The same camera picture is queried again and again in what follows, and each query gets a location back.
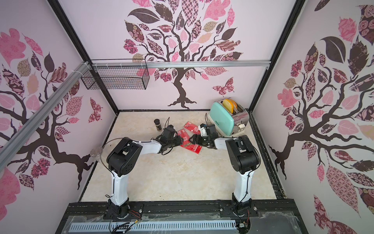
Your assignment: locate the red ruler set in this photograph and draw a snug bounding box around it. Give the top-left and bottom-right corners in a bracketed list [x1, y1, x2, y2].
[184, 121, 201, 135]
[177, 129, 191, 147]
[182, 143, 202, 154]

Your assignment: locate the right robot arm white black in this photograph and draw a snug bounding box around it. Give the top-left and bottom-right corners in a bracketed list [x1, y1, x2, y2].
[189, 124, 261, 215]

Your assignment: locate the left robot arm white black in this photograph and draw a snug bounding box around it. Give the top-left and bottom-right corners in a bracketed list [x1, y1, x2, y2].
[106, 125, 183, 218]

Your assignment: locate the black lid spice jar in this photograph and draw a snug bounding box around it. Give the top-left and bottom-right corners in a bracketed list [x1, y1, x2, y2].
[154, 119, 163, 131]

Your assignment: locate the mint green toaster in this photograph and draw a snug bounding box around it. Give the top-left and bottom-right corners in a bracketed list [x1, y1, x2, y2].
[208, 98, 249, 137]

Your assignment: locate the yellow toast slice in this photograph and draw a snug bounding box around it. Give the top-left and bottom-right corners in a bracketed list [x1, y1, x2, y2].
[222, 99, 237, 115]

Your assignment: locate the clear plastic cup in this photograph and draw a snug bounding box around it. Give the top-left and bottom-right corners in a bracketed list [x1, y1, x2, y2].
[90, 146, 103, 162]

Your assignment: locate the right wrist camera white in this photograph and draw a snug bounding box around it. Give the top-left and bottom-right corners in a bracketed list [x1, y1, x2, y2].
[198, 123, 208, 137]

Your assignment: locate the black wire basket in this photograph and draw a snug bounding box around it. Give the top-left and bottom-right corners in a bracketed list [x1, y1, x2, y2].
[81, 58, 151, 90]

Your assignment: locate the aluminium rail back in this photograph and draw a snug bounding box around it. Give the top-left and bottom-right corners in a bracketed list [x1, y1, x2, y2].
[92, 60, 271, 68]

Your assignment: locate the aluminium rail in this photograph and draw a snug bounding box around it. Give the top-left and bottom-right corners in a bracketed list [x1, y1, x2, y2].
[92, 60, 271, 68]
[1, 61, 90, 170]

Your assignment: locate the white slotted cable duct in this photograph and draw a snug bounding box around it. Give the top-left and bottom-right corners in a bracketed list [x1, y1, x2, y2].
[66, 220, 237, 234]

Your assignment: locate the aluminium rail left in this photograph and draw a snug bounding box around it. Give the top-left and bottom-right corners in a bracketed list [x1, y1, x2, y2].
[1, 61, 90, 170]

